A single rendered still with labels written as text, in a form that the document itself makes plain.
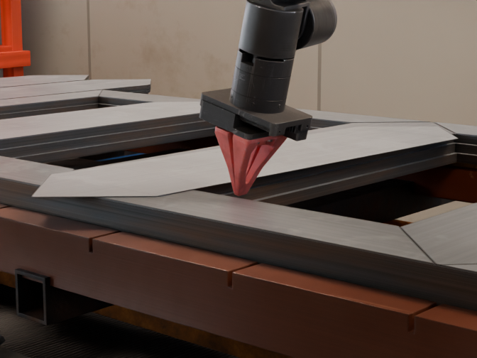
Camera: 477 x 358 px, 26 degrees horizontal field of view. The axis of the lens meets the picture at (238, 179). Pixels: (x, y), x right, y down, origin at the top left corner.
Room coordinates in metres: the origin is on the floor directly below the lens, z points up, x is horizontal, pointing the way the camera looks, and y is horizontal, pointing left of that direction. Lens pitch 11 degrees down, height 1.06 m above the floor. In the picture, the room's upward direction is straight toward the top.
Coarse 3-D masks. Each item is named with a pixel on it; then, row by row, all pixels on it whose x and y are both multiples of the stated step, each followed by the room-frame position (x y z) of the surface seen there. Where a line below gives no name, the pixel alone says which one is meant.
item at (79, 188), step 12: (48, 180) 1.11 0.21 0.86; (60, 180) 1.11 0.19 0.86; (72, 180) 1.11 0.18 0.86; (84, 180) 1.11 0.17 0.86; (60, 192) 1.04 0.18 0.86; (72, 192) 1.04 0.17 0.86; (84, 192) 1.04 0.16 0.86; (96, 192) 1.04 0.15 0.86; (108, 192) 1.04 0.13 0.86; (120, 192) 1.04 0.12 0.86; (132, 192) 1.04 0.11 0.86
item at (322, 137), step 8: (312, 136) 1.45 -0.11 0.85; (320, 136) 1.45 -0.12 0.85; (328, 136) 1.45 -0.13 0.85; (336, 136) 1.45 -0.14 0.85; (344, 136) 1.45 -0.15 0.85; (352, 136) 1.45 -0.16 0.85; (336, 144) 1.38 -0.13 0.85; (344, 144) 1.38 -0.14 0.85; (352, 144) 1.38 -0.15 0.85; (360, 144) 1.38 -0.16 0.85; (368, 144) 1.38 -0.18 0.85; (376, 144) 1.38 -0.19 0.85; (384, 144) 1.38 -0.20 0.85; (392, 144) 1.38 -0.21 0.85; (400, 144) 1.38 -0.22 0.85; (408, 144) 1.38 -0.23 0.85; (416, 144) 1.38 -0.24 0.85
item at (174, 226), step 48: (0, 144) 1.43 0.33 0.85; (48, 144) 1.48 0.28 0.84; (96, 144) 1.55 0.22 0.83; (144, 144) 1.62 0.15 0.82; (432, 144) 1.45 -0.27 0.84; (0, 192) 1.14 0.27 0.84; (288, 192) 1.18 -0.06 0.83; (192, 240) 0.94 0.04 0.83; (240, 240) 0.90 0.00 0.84; (288, 240) 0.87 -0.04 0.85; (384, 288) 0.80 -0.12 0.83; (432, 288) 0.77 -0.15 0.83
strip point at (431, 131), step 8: (368, 128) 1.54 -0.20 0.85; (376, 128) 1.54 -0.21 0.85; (384, 128) 1.54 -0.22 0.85; (392, 128) 1.54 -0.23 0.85; (400, 128) 1.54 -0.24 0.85; (408, 128) 1.54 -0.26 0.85; (416, 128) 1.54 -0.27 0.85; (424, 128) 1.54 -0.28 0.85; (432, 128) 1.54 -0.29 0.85; (440, 128) 1.54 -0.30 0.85; (448, 136) 1.45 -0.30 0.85
